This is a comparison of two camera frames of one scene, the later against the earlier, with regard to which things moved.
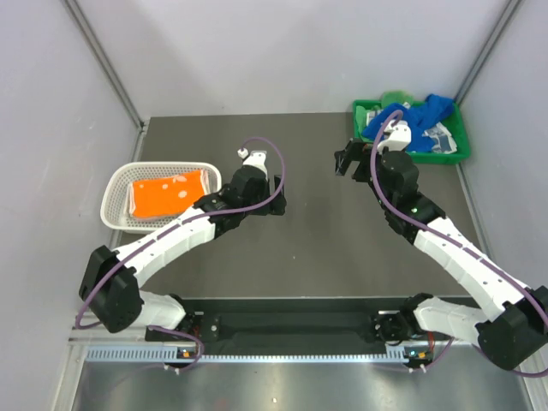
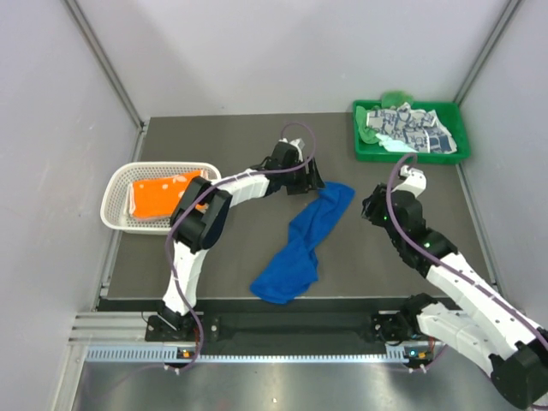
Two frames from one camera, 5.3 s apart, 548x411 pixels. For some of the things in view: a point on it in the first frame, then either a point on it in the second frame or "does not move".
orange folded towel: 168,196 does not move
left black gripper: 275,206 -> 309,181
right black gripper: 357,151 -> 373,205
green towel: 398,97 does not move
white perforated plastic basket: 113,207 does not move
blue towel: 418,120 -> 296,265
